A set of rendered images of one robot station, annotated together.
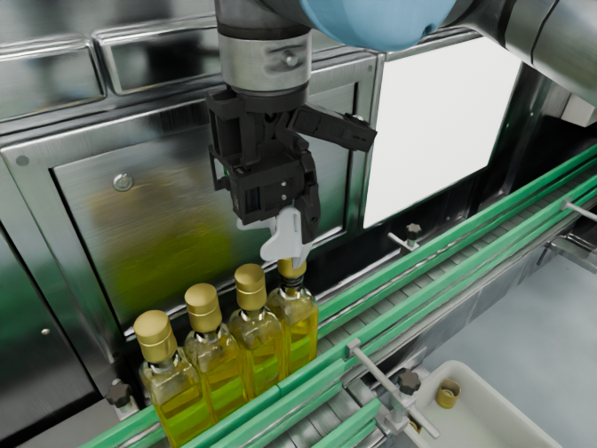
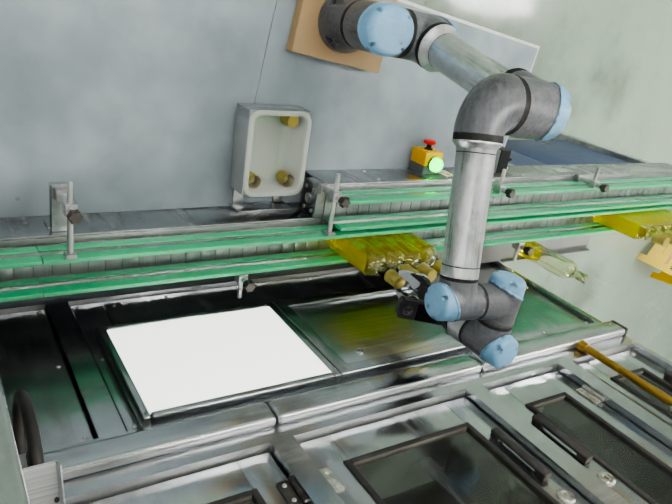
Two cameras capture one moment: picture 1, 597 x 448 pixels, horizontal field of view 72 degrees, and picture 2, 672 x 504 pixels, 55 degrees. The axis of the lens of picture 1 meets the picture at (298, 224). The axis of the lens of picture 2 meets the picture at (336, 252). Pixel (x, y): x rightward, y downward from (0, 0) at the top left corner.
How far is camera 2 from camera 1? 1.45 m
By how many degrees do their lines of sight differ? 62
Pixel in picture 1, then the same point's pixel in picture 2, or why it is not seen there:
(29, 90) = not seen: hidden behind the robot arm
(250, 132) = not seen: hidden behind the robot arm
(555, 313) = (94, 173)
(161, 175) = (435, 333)
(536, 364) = (163, 154)
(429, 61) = (286, 377)
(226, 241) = (382, 312)
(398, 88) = (306, 364)
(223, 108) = not seen: hidden behind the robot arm
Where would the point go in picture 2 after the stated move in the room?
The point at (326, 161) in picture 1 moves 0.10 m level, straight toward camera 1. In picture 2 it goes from (338, 336) to (365, 305)
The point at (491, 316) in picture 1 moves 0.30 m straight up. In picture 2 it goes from (147, 202) to (189, 251)
